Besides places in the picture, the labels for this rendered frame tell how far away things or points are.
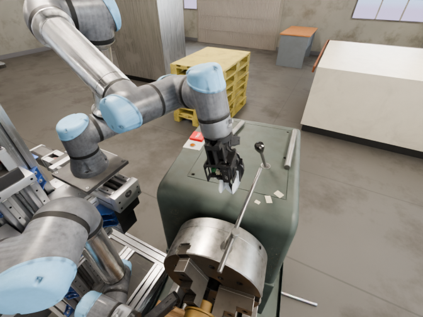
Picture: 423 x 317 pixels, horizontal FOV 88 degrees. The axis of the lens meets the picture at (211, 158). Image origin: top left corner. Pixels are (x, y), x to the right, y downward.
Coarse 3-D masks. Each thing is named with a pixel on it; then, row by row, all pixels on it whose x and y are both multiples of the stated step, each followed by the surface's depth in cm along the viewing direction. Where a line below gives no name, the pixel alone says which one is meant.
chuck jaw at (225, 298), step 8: (224, 288) 64; (216, 296) 62; (224, 296) 62; (232, 296) 62; (240, 296) 62; (248, 296) 62; (256, 296) 62; (216, 304) 61; (224, 304) 60; (232, 304) 60; (240, 304) 60; (248, 304) 60; (216, 312) 59; (224, 312) 60; (232, 312) 59; (240, 312) 62; (248, 312) 60
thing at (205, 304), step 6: (204, 300) 61; (186, 306) 60; (192, 306) 58; (204, 306) 59; (210, 306) 60; (186, 312) 59; (192, 312) 58; (198, 312) 57; (204, 312) 57; (210, 312) 60
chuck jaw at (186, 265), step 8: (184, 248) 62; (184, 256) 61; (184, 264) 59; (192, 264) 60; (176, 272) 59; (184, 272) 58; (192, 272) 60; (200, 272) 62; (184, 280) 61; (192, 280) 59; (200, 280) 61; (208, 280) 64; (184, 288) 59; (192, 288) 58; (200, 288) 61; (184, 296) 60; (192, 296) 59; (200, 296) 60; (192, 304) 59; (200, 304) 59
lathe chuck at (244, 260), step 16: (176, 240) 67; (192, 240) 62; (208, 240) 61; (224, 240) 61; (240, 240) 62; (176, 256) 63; (192, 256) 59; (208, 256) 57; (240, 256) 59; (256, 256) 63; (208, 272) 62; (224, 272) 59; (240, 272) 57; (256, 272) 60; (240, 288) 62; (256, 288) 59; (256, 304) 65
